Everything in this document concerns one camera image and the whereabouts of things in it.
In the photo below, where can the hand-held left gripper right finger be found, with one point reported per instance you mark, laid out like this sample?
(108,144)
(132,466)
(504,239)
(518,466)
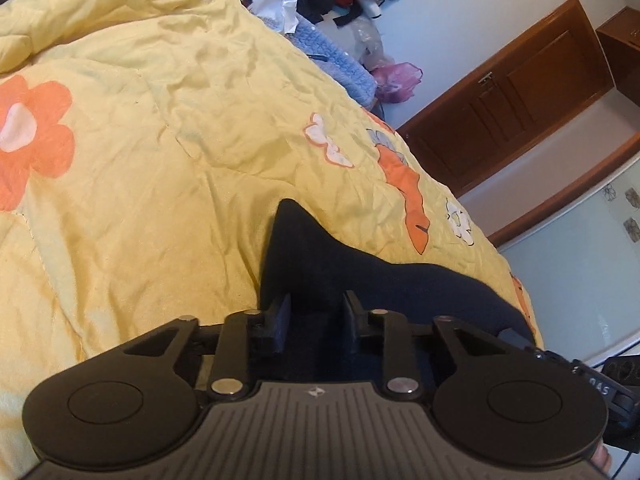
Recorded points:
(352,322)

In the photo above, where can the brown wooden cabinet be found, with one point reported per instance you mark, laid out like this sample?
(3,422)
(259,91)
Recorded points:
(622,50)

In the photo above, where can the blue knitted blanket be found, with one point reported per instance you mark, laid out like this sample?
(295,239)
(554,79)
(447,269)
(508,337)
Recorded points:
(335,60)

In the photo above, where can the yellow floral blanket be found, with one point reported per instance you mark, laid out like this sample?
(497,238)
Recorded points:
(150,160)

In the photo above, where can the person's right hand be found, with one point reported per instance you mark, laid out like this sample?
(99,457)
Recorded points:
(601,462)

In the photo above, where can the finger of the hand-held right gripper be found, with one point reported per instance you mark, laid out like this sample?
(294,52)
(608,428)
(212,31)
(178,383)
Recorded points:
(515,336)

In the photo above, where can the clear plastic bag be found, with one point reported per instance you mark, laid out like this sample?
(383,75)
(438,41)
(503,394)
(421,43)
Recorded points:
(367,42)

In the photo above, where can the navy fleece garment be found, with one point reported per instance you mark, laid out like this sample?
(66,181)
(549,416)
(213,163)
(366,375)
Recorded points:
(350,270)

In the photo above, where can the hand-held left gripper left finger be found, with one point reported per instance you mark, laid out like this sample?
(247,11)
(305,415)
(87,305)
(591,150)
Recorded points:
(281,325)

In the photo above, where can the white plastic bag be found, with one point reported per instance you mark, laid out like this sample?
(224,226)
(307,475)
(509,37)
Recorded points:
(272,2)

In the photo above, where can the pink plastic bag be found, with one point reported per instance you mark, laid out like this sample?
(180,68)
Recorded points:
(397,80)

